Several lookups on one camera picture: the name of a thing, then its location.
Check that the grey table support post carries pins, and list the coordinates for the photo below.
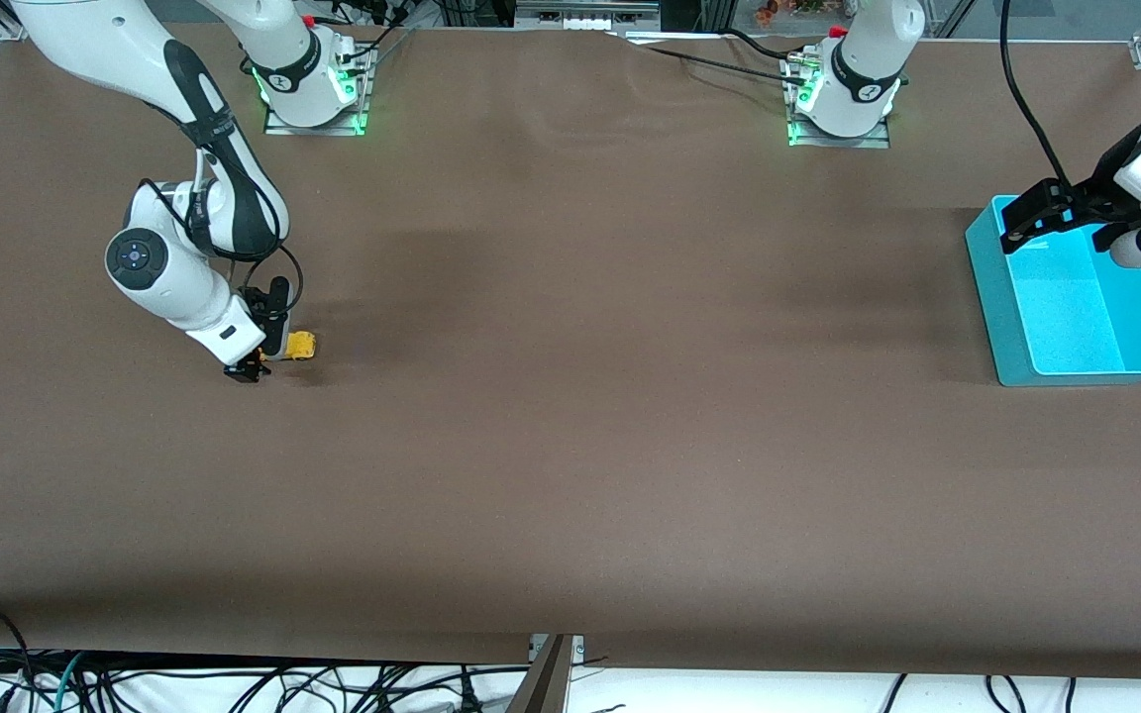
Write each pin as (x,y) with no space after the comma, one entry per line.
(543,683)

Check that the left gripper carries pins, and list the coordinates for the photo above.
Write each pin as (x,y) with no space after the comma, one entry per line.
(1103,182)

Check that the yellow beetle toy car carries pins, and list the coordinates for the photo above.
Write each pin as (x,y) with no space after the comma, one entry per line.
(303,345)

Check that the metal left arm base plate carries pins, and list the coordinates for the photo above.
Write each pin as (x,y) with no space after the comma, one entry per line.
(838,143)

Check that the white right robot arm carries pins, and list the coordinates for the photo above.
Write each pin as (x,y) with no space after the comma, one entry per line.
(85,50)

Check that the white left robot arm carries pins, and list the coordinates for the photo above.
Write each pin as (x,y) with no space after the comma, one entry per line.
(863,69)

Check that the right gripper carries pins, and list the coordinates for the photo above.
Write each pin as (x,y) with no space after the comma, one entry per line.
(275,319)

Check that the turquoise plastic bin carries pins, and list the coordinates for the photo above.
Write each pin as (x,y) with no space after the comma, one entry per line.
(1076,327)

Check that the grey power strip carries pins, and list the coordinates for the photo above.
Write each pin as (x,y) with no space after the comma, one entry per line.
(580,20)

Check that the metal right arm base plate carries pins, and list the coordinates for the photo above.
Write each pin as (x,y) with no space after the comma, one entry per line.
(313,130)

